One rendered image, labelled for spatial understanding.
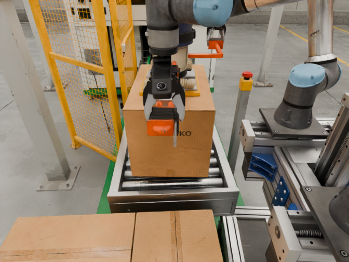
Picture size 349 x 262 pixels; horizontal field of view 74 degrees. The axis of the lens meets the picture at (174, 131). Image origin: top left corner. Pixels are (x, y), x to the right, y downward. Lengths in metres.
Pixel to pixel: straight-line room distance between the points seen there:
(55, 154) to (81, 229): 1.01
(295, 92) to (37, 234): 1.30
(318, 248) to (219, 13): 0.62
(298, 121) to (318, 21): 0.39
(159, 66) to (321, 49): 0.74
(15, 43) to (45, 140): 0.74
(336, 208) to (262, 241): 0.96
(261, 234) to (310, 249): 0.95
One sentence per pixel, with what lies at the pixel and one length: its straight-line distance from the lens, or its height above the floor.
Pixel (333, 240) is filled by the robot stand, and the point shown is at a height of 1.04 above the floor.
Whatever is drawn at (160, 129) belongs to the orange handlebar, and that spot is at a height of 1.22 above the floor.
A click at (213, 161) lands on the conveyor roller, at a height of 0.54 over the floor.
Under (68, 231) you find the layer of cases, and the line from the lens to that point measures 1.32.
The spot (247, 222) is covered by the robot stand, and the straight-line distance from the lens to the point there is 1.72.
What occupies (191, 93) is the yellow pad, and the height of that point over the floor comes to 1.10.
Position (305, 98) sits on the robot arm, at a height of 1.17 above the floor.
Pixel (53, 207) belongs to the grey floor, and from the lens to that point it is 2.21.
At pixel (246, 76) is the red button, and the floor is 1.03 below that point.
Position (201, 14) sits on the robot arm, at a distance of 0.50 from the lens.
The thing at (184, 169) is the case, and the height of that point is 0.74.
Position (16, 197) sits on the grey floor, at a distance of 2.44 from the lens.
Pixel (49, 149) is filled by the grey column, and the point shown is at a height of 0.38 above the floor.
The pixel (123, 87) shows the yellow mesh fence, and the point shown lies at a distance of 2.28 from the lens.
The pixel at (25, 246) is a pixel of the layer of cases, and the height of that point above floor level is 0.54.
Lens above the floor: 1.57
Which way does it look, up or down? 34 degrees down
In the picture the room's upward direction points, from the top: straight up
